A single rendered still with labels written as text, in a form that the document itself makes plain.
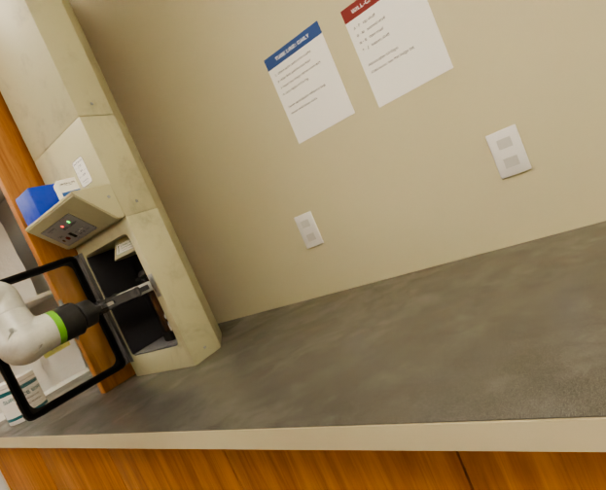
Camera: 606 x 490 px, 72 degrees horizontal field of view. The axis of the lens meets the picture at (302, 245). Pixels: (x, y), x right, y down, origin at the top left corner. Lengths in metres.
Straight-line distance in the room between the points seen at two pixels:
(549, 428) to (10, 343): 1.09
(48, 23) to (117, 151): 0.38
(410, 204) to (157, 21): 1.09
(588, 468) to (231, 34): 1.36
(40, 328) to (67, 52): 0.76
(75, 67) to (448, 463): 1.31
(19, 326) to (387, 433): 0.91
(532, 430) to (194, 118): 1.40
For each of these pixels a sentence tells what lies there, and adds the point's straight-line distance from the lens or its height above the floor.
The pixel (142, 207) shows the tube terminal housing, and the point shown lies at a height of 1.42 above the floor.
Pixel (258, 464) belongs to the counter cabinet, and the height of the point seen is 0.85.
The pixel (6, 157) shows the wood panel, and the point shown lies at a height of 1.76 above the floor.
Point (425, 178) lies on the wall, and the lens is 1.21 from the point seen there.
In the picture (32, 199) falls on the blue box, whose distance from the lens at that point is 1.44.
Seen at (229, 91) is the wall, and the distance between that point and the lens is 1.50.
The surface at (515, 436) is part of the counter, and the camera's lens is 0.54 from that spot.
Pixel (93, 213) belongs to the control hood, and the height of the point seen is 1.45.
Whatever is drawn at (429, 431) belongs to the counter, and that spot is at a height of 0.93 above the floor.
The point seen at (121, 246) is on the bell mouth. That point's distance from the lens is 1.39.
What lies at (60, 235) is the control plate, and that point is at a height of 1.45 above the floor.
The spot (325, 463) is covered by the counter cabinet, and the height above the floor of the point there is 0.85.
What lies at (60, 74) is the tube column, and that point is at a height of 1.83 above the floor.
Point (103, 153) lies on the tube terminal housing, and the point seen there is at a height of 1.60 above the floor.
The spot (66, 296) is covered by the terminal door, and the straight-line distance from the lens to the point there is 1.50.
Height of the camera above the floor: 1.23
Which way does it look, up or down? 4 degrees down
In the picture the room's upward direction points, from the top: 23 degrees counter-clockwise
